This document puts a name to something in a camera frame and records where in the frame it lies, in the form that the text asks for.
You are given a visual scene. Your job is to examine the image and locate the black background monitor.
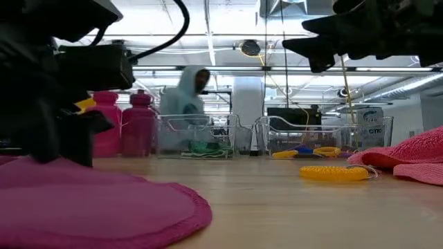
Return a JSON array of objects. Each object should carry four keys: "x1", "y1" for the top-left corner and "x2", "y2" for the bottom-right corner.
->
[{"x1": 266, "y1": 107, "x2": 323, "y2": 131}]

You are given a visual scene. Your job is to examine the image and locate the person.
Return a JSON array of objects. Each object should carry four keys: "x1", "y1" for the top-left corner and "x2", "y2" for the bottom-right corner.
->
[{"x1": 159, "y1": 65, "x2": 212, "y2": 127}]

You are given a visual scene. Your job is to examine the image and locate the magenta microfibre cloth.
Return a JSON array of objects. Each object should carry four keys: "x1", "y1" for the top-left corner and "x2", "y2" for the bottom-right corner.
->
[{"x1": 0, "y1": 155, "x2": 214, "y2": 249}]

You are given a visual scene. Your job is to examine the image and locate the orange coil wrist ring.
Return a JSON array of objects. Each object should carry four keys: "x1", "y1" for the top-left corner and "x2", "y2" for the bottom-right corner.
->
[
  {"x1": 299, "y1": 164, "x2": 379, "y2": 183},
  {"x1": 271, "y1": 149, "x2": 299, "y2": 160}
]

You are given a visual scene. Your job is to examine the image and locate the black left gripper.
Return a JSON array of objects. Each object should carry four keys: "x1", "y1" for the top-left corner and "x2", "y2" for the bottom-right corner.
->
[{"x1": 0, "y1": 39, "x2": 116, "y2": 167}]

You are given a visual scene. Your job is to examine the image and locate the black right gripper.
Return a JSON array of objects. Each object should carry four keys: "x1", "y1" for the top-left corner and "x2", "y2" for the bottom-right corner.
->
[{"x1": 282, "y1": 0, "x2": 422, "y2": 73}]

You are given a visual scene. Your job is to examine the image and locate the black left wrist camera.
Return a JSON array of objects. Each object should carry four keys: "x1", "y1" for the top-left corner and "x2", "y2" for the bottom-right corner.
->
[{"x1": 57, "y1": 43, "x2": 136, "y2": 93}]

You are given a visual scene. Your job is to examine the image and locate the black round ceiling fixture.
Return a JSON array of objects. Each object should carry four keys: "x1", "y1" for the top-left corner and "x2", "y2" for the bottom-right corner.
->
[{"x1": 240, "y1": 39, "x2": 262, "y2": 58}]

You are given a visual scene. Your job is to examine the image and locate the pink plastic sports bottle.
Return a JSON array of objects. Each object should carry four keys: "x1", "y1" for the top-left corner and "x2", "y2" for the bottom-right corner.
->
[{"x1": 86, "y1": 91, "x2": 123, "y2": 158}]

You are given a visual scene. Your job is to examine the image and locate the metal overhead beam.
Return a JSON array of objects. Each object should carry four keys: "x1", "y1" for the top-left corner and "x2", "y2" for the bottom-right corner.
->
[{"x1": 131, "y1": 64, "x2": 443, "y2": 77}]

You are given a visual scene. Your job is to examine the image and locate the purple plastic sports bottle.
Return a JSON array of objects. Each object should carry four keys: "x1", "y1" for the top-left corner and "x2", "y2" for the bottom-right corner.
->
[{"x1": 120, "y1": 89, "x2": 159, "y2": 157}]

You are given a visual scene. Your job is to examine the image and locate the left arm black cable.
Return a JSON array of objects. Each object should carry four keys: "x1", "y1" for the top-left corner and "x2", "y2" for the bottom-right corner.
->
[{"x1": 89, "y1": 0, "x2": 191, "y2": 64}]

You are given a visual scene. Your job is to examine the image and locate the yellow hanging cord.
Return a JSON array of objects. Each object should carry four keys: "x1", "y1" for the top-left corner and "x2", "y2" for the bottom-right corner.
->
[{"x1": 340, "y1": 55, "x2": 357, "y2": 125}]

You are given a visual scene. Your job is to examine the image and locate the pink terry towel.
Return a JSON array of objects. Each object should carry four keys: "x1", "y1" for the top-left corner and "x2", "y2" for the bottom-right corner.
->
[{"x1": 347, "y1": 126, "x2": 443, "y2": 187}]

